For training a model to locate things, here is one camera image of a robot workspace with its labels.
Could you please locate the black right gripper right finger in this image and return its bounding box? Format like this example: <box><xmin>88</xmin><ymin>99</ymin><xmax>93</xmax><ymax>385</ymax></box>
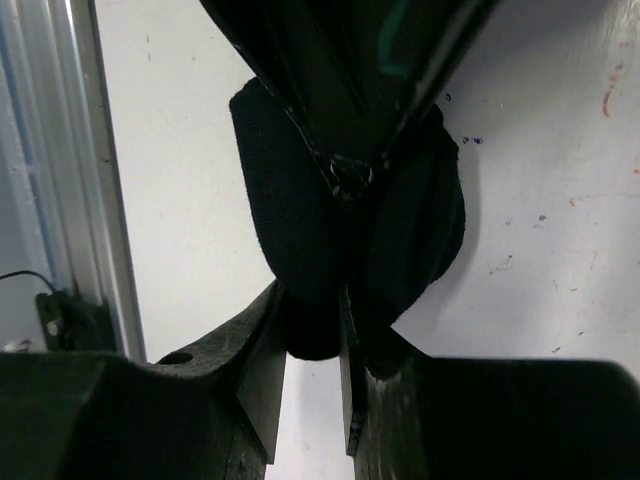
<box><xmin>339</xmin><ymin>290</ymin><xmax>639</xmax><ymax>479</ymax></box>

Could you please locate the aluminium table rail frame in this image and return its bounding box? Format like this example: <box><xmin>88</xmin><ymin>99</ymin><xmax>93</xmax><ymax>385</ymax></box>
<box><xmin>1</xmin><ymin>1</ymin><xmax>146</xmax><ymax>362</ymax></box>

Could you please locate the black sock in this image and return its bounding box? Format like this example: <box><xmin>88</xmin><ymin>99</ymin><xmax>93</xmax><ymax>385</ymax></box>
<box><xmin>229</xmin><ymin>79</ymin><xmax>466</xmax><ymax>361</ymax></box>

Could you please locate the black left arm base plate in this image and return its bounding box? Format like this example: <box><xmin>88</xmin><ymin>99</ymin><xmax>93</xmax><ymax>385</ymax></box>
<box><xmin>35</xmin><ymin>291</ymin><xmax>117</xmax><ymax>352</ymax></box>

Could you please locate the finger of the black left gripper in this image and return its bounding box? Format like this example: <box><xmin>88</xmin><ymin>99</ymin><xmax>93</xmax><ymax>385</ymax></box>
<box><xmin>202</xmin><ymin>1</ymin><xmax>373</xmax><ymax>200</ymax></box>
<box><xmin>349</xmin><ymin>1</ymin><xmax>497</xmax><ymax>170</ymax></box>

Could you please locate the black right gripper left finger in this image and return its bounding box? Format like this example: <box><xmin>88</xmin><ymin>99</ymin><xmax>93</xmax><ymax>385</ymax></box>
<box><xmin>1</xmin><ymin>283</ymin><xmax>286</xmax><ymax>479</ymax></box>

